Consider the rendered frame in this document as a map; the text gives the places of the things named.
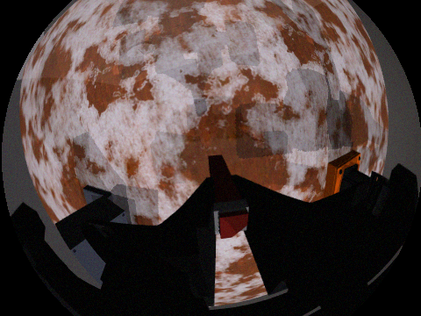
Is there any dark red square peg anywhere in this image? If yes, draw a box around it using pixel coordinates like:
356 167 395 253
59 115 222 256
208 154 249 239

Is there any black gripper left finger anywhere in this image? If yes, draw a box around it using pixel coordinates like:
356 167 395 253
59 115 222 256
81 176 217 306

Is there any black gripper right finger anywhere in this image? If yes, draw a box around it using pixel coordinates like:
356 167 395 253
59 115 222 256
231 175 369 296

